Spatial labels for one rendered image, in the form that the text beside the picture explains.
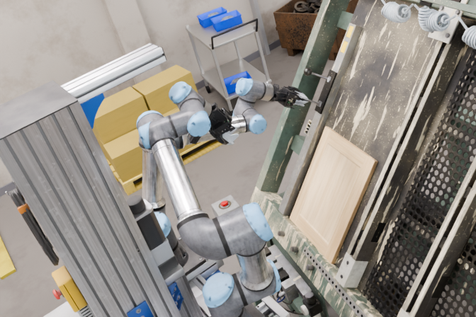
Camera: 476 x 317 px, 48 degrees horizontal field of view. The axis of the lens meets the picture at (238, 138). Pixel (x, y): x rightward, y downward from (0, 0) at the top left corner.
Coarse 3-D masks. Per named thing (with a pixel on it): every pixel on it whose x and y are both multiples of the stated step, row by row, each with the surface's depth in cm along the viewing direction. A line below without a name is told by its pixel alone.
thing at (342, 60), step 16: (352, 32) 232; (352, 48) 234; (336, 64) 238; (336, 80) 238; (320, 128) 245; (304, 144) 250; (304, 160) 249; (304, 176) 253; (288, 192) 256; (288, 208) 257
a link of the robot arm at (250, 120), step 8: (248, 112) 217; (256, 112) 216; (232, 120) 211; (240, 120) 211; (248, 120) 212; (256, 120) 210; (264, 120) 212; (240, 128) 211; (248, 128) 213; (256, 128) 212; (264, 128) 213; (184, 136) 204; (208, 136) 207; (176, 144) 203; (184, 144) 205
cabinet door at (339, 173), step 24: (336, 144) 233; (312, 168) 245; (336, 168) 231; (360, 168) 218; (312, 192) 243; (336, 192) 228; (360, 192) 215; (312, 216) 241; (336, 216) 226; (312, 240) 238; (336, 240) 223
